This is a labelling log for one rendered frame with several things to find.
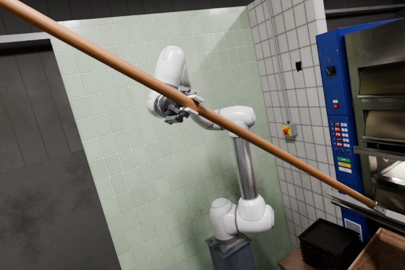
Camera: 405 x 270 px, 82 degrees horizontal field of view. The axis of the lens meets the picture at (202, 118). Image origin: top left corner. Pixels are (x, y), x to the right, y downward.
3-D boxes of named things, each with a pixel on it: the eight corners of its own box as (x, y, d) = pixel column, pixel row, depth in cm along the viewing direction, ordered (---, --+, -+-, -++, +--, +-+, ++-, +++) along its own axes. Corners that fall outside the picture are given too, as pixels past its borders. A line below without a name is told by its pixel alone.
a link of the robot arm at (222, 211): (217, 223, 158) (210, 194, 155) (243, 224, 152) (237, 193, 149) (210, 240, 143) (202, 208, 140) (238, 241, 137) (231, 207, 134)
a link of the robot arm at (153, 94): (147, 116, 84) (156, 81, 85) (140, 114, 98) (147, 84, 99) (175, 122, 89) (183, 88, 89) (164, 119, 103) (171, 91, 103)
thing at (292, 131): (288, 133, 206) (287, 122, 204) (298, 134, 197) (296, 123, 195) (282, 135, 203) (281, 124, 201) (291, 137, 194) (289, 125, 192)
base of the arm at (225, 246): (203, 243, 151) (201, 235, 150) (230, 226, 161) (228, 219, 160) (218, 258, 135) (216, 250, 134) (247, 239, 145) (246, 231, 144)
